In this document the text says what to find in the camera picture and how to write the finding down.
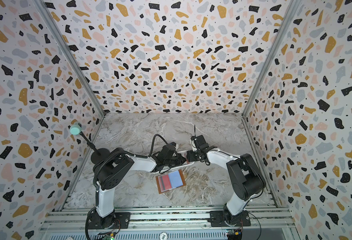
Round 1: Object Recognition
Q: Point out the white plastic slotted basket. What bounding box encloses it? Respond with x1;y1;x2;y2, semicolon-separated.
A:
151;161;194;175

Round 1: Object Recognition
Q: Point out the aluminium corner post left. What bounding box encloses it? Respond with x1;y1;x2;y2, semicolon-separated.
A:
32;0;106;119

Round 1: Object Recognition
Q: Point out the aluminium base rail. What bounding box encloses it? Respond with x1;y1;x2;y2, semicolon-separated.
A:
38;204;302;240

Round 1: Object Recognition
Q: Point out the aluminium corner post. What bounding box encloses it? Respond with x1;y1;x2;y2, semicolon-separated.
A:
242;0;302;118
32;0;106;119

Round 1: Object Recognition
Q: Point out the black stand with green ball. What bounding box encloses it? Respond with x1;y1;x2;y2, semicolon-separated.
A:
70;122;110;161

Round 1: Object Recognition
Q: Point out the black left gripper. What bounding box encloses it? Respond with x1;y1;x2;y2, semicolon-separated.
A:
165;153;189;168

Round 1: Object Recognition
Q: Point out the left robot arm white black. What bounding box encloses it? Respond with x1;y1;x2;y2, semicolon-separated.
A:
91;143;188;218

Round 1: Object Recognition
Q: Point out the aluminium corner post right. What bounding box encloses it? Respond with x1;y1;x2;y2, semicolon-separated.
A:
242;0;302;118

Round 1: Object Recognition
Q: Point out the brown leather card holder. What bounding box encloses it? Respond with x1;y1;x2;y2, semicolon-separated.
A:
156;170;186;194

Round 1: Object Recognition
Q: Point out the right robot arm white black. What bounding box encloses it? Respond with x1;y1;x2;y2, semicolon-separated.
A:
187;135;266;225

